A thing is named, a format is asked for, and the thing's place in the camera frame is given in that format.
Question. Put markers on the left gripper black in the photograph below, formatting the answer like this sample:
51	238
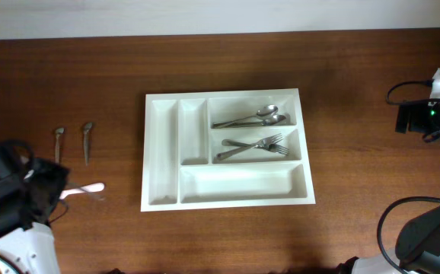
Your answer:
45	167

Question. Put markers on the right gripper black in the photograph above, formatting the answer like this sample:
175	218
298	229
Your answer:
416	123

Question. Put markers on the pink plastic knife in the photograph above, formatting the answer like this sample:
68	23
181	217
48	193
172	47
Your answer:
69	192

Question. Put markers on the small metal teaspoon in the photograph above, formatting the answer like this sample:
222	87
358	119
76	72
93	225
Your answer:
58	133
86	130

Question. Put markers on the metal fork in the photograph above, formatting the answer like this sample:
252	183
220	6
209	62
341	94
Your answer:
266	142
274	148

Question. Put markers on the metal tablespoon dark handle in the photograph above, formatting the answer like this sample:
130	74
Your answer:
275	120

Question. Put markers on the metal tablespoon silver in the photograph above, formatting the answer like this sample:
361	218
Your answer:
263	113

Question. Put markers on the metal tongs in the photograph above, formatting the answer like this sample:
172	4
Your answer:
90	189

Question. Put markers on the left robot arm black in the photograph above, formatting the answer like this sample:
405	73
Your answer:
26	246

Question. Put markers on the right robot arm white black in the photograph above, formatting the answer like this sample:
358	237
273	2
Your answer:
417	248

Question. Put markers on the white plastic cutlery tray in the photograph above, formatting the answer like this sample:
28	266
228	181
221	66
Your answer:
180	168

